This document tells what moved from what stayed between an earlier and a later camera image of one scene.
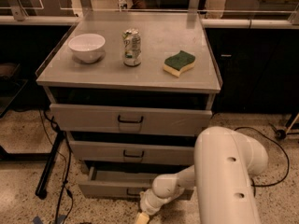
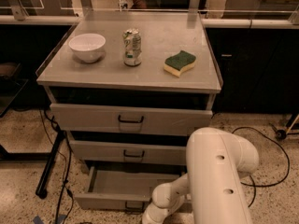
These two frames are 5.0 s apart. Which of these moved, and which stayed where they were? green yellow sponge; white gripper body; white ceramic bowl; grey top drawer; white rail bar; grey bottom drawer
Moved: white gripper body; grey bottom drawer
Stayed: white rail bar; white ceramic bowl; green yellow sponge; grey top drawer
